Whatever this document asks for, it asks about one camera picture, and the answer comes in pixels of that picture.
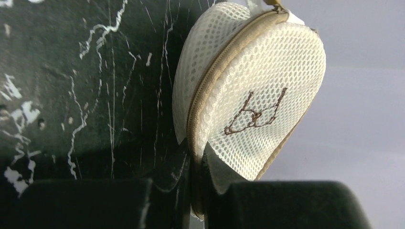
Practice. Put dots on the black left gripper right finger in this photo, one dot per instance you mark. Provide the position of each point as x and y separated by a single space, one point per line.
232 202

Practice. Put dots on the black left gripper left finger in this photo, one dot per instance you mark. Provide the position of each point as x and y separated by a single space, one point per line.
159 200

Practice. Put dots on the white mesh bag beige zipper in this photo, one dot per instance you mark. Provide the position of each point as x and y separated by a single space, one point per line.
246 76

